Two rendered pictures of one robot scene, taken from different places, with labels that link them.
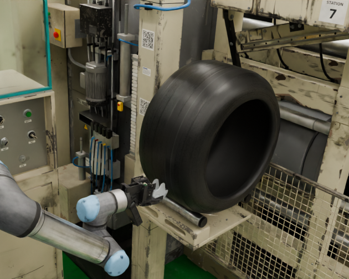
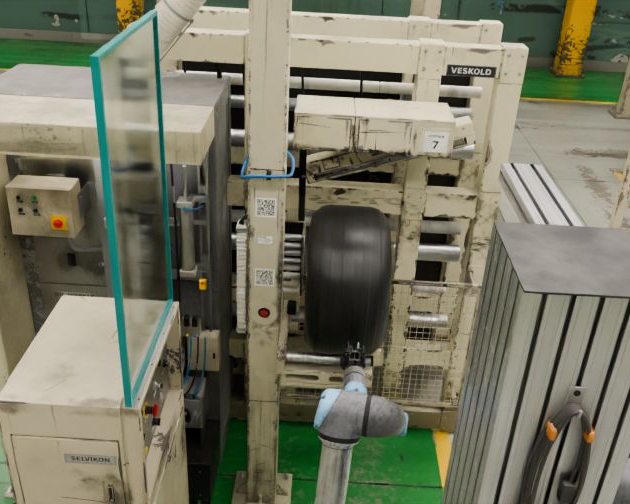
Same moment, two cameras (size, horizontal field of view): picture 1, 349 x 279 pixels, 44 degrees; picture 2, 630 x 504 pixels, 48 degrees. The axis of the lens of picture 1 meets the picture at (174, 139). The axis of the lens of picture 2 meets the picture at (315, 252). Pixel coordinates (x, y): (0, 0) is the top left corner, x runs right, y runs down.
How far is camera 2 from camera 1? 1.78 m
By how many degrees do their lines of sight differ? 40
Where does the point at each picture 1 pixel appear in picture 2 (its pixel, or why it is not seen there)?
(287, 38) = (370, 162)
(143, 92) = (260, 261)
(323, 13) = (427, 145)
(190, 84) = (354, 243)
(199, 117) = (383, 271)
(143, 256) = (270, 432)
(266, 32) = (343, 159)
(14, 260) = not seen: outside the picture
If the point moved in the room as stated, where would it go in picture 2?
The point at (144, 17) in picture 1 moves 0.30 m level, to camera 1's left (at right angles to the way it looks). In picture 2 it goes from (259, 185) to (187, 207)
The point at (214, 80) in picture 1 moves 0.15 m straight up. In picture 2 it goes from (371, 232) to (375, 194)
